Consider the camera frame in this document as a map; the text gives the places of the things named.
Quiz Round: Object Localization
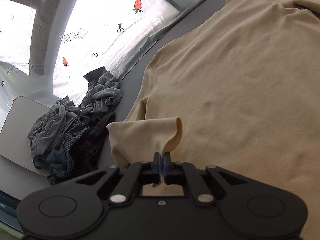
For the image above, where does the white side panel board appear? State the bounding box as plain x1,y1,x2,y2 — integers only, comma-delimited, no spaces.
1,96,49,176

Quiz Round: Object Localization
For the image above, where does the grey crumpled garment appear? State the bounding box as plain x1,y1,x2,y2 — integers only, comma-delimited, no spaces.
28,67,121,171

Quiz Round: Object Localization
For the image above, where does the white printed backdrop sheet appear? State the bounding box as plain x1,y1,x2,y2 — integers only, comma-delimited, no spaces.
1,0,203,120

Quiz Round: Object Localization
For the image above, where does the dark clothes pile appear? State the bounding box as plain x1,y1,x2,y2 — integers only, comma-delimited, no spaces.
33,112,116,186

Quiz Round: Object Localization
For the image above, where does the beige long-sleeve shirt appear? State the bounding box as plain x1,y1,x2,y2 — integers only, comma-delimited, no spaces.
107,0,319,239

